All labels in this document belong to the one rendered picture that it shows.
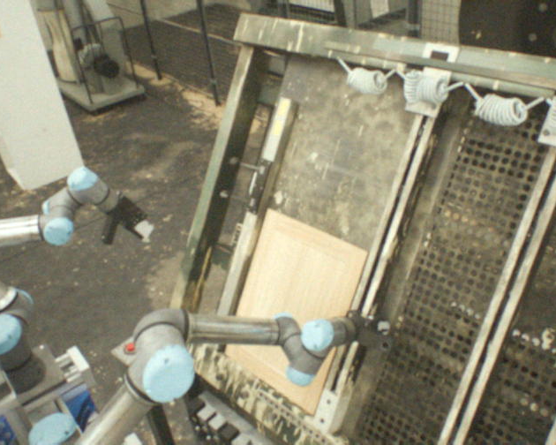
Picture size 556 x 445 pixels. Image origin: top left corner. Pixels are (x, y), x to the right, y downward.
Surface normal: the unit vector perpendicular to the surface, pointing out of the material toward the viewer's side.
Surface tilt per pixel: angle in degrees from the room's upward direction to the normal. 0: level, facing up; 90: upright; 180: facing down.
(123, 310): 0
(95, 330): 0
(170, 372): 85
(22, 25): 90
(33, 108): 90
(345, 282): 57
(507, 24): 90
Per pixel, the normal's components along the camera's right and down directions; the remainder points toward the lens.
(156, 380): 0.44, 0.38
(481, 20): -0.69, 0.47
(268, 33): -0.64, -0.06
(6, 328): -0.08, -0.75
